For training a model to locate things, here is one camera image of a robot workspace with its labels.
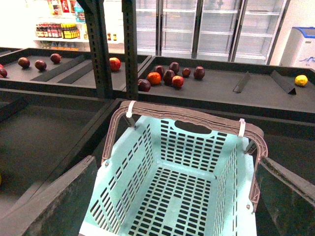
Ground orange red apple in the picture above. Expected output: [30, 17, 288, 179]
[147, 72, 161, 86]

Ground black upper right tray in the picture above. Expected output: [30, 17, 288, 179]
[138, 57, 315, 123]

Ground brown basket handle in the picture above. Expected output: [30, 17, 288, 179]
[101, 100, 268, 213]

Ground bottles on white shelf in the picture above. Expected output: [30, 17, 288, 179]
[31, 0, 124, 53]

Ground yellow lemon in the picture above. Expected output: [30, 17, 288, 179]
[294, 75, 308, 87]

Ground black lower left tray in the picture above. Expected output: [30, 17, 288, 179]
[0, 89, 119, 217]

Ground glass door refrigerator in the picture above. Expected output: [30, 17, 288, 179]
[103, 0, 291, 66]

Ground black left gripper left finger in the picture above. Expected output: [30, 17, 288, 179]
[0, 155, 97, 236]

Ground light blue plastic basket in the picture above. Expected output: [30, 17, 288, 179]
[80, 116, 257, 236]

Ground black flat divider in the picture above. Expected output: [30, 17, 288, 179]
[233, 71, 251, 93]

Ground small dark red apple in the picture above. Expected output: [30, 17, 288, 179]
[182, 68, 191, 78]

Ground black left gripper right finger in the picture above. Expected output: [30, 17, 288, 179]
[255, 156, 315, 236]

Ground white zip tie left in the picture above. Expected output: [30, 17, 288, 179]
[126, 100, 136, 118]

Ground black divider strip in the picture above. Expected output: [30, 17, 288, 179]
[31, 55, 86, 82]
[58, 63, 93, 84]

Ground black perforated metal post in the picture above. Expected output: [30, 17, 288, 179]
[78, 0, 113, 98]
[122, 0, 138, 100]

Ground white zip tie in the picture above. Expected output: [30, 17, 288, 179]
[126, 100, 136, 118]
[238, 118, 246, 137]

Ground black triangular divider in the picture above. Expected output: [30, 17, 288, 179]
[270, 70, 296, 95]

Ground white zip tie right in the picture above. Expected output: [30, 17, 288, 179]
[238, 118, 246, 137]

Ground black tray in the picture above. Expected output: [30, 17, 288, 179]
[0, 47, 153, 98]
[0, 89, 119, 217]
[138, 57, 315, 123]

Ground red yellow apple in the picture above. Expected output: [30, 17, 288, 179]
[109, 57, 121, 72]

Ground black upper left tray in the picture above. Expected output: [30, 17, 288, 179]
[0, 47, 153, 98]

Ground white chest freezer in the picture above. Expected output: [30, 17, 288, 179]
[280, 27, 315, 70]

